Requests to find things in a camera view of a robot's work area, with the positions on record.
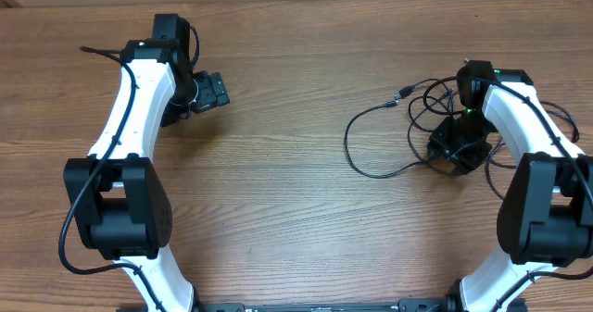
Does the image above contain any black USB cable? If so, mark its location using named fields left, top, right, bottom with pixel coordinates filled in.
left=481, top=100, right=581, bottom=202
left=393, top=56, right=473, bottom=177
left=343, top=99, right=435, bottom=181

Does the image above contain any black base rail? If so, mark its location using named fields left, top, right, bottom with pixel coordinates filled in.
left=194, top=298, right=455, bottom=312

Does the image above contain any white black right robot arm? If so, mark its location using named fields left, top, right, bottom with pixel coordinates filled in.
left=428, top=61, right=592, bottom=311

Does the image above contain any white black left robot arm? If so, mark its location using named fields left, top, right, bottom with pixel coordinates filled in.
left=58, top=37, right=230, bottom=311

